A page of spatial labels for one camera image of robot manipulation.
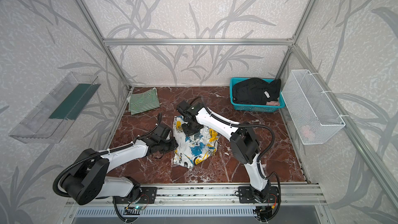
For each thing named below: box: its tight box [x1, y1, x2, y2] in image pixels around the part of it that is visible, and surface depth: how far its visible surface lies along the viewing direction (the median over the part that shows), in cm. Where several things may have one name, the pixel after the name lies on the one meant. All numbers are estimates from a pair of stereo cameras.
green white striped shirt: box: [128, 87, 161, 116], surface depth 110 cm
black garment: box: [232, 77, 282, 106], surface depth 107 cm
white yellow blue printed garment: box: [172, 115, 220, 169], surface depth 86 cm
